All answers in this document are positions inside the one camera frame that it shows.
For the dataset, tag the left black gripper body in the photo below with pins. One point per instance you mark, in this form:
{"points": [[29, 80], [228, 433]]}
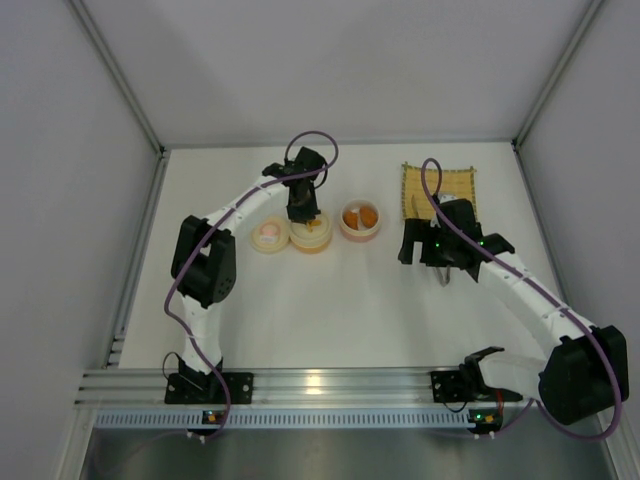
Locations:
{"points": [[303, 211]]}

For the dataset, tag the cream lid pink handle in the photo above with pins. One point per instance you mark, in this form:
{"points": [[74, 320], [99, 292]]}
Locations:
{"points": [[271, 236]]}

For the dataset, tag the pink lunch bowl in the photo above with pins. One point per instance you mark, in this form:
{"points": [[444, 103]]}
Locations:
{"points": [[364, 235]]}

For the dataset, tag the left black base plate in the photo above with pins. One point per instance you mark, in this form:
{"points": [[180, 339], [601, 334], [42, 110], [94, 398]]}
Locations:
{"points": [[235, 385]]}

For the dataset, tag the fried food piece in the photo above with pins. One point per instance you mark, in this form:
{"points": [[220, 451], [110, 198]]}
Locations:
{"points": [[351, 220], [368, 217]]}

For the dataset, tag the cream lid orange handle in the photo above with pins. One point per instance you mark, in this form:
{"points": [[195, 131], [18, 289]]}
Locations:
{"points": [[320, 226]]}

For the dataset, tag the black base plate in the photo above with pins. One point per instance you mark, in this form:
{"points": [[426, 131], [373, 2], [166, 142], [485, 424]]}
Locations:
{"points": [[235, 385], [448, 386]]}

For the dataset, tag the bamboo mat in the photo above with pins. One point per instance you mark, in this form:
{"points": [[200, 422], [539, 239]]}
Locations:
{"points": [[459, 182]]}

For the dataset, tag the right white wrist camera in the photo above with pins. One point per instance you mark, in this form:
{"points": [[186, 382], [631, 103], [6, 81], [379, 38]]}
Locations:
{"points": [[446, 197]]}

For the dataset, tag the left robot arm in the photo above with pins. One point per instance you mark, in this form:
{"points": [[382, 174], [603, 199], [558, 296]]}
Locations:
{"points": [[204, 270]]}

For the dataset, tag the aluminium mounting rail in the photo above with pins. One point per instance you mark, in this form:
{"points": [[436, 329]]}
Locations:
{"points": [[295, 399]]}

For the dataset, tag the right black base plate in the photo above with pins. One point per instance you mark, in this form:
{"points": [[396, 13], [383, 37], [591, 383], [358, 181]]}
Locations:
{"points": [[448, 386]]}

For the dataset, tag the metal tongs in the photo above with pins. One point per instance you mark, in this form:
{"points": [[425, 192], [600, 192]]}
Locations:
{"points": [[443, 275]]}

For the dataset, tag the orange lunch bowl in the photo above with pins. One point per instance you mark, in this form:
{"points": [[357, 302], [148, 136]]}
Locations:
{"points": [[310, 246]]}

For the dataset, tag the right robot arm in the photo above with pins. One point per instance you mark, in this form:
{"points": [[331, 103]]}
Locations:
{"points": [[584, 369]]}

